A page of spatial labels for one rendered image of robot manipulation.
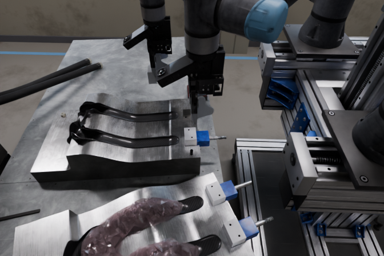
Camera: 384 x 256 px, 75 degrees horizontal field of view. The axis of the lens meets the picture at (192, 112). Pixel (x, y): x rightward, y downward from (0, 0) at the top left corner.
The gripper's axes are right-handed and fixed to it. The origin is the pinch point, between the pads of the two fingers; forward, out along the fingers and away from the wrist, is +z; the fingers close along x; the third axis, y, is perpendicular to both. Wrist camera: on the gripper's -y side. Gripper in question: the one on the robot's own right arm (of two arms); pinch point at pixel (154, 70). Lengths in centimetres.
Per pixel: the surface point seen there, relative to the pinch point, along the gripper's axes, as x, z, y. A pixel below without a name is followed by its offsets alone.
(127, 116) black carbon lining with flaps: -17.7, 6.1, -9.1
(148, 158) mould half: -34.8, 6.7, -1.0
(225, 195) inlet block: -47, 8, 20
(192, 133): -29.0, 3.4, 12.4
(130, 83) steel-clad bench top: 11.6, 15.0, -12.6
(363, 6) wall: 164, 48, 197
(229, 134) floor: 46, 95, 46
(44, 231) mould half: -55, 4, -23
